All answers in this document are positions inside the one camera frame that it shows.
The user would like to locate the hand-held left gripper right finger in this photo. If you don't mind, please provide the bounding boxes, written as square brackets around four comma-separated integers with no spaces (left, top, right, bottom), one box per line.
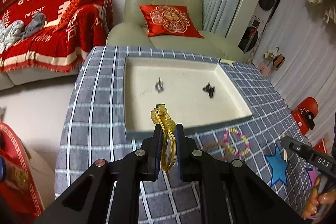
[176,123,305,224]

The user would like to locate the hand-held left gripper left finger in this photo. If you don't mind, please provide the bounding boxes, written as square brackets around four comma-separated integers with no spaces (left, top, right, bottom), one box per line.
[34,124,163,224]

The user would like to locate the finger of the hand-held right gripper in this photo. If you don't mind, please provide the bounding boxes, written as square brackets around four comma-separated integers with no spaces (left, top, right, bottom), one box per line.
[280,136,313,159]

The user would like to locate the brown braided hair tie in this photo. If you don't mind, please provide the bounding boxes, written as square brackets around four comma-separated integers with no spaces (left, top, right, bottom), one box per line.
[202,141,232,162]

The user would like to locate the yellow hair tie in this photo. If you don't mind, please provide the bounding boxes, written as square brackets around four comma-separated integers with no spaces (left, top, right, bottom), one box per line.
[150,104,177,178]

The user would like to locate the shallow cream box tray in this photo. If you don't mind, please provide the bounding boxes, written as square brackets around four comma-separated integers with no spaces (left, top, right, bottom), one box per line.
[123,55,254,138]

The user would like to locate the colourful bead bracelet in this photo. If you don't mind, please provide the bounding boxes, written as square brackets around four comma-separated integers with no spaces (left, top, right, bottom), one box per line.
[223,128,250,158]

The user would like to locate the person's right hand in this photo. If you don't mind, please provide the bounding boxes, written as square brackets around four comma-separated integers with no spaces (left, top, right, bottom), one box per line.
[302,175,336,220]

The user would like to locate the pink star sticker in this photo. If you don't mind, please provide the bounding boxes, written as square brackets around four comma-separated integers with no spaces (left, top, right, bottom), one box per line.
[307,168,320,182]

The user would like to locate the blue star sticker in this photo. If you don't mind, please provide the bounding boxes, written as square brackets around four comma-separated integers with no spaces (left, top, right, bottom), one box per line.
[265,144,291,186]

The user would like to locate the red stool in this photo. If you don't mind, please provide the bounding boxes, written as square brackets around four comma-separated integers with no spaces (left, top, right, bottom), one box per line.
[291,97,319,135]

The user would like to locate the small silver pendant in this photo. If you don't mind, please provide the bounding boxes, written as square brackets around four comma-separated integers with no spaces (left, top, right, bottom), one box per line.
[155,77,165,93]

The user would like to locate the black hair clip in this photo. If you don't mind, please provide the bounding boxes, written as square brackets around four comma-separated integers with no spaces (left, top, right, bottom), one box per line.
[202,82,216,97]

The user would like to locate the small hanger with ornaments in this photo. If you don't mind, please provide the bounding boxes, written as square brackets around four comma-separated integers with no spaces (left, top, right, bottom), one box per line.
[264,47,285,68]

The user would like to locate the white fabric backdrop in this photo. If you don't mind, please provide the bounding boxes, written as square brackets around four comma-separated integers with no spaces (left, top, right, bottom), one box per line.
[259,0,336,146]

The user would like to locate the red round patterned box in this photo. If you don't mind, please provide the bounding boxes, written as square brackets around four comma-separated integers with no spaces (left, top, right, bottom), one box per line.
[0,122,45,224]

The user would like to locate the red embroidered cushion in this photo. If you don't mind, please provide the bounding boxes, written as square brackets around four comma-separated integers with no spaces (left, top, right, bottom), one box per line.
[139,4,205,39]

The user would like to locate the red and gold gift box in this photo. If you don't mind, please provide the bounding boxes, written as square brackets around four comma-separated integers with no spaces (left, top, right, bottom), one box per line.
[0,135,31,192]

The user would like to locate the light grey sofa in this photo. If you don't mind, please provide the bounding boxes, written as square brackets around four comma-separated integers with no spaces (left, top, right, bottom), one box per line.
[0,67,87,91]

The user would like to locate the red blanket sofa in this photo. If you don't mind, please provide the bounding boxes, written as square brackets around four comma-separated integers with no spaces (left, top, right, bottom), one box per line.
[0,0,114,74]

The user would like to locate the orange-red striped pillow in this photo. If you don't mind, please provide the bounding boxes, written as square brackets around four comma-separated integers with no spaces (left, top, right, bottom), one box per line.
[52,0,96,33]

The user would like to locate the grey crumpled cloth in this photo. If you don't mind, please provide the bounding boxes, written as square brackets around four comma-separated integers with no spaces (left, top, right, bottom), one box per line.
[22,14,48,40]

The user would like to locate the light blue crumpled clothes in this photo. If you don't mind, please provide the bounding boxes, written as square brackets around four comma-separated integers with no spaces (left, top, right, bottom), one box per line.
[0,20,25,53]

